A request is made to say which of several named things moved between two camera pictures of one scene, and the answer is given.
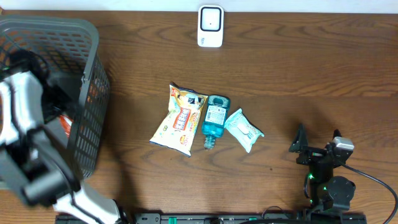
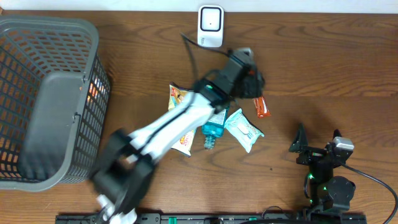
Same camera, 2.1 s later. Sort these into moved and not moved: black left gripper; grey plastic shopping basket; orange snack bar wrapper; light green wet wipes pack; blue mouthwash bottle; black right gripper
Moved: orange snack bar wrapper; black left gripper
Not moved: black right gripper; grey plastic shopping basket; light green wet wipes pack; blue mouthwash bottle
